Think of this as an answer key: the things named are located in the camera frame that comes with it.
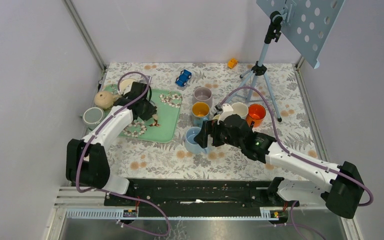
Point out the green plastic tray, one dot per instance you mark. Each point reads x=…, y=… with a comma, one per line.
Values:
x=160, y=128

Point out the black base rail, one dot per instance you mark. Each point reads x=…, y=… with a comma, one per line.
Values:
x=201, y=198

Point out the perforated grey panel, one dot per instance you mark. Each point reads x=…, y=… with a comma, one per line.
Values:
x=305, y=23

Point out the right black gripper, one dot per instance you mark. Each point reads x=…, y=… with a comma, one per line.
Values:
x=208, y=127

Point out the grey metal cup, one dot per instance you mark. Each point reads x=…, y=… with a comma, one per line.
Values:
x=92, y=117

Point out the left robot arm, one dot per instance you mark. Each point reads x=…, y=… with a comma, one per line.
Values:
x=86, y=159

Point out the floral table cloth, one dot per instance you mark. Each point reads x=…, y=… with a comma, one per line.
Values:
x=134, y=158

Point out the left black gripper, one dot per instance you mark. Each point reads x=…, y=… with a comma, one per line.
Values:
x=152, y=110

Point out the blue toy car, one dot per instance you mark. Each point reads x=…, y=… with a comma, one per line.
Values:
x=183, y=78

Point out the cream upside-down mug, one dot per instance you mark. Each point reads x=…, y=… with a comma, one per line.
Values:
x=216, y=117

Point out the orange mug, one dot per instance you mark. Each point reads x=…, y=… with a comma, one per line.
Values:
x=256, y=115

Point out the orange toy block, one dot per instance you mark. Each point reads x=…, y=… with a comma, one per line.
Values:
x=232, y=63

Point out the beige teapot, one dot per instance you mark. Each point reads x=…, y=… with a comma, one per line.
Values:
x=105, y=99

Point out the light blue tripod stand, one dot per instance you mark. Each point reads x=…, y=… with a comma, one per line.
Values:
x=259, y=69

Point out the tall beige cup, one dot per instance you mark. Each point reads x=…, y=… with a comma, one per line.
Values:
x=125, y=86

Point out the blue mug yellow inside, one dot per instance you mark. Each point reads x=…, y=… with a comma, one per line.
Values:
x=200, y=113

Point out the mauve pink mug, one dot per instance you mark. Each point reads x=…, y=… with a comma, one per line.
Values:
x=204, y=95

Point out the light blue upside-down mug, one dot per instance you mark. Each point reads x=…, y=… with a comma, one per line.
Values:
x=190, y=143

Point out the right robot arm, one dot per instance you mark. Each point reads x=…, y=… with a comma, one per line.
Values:
x=339, y=186

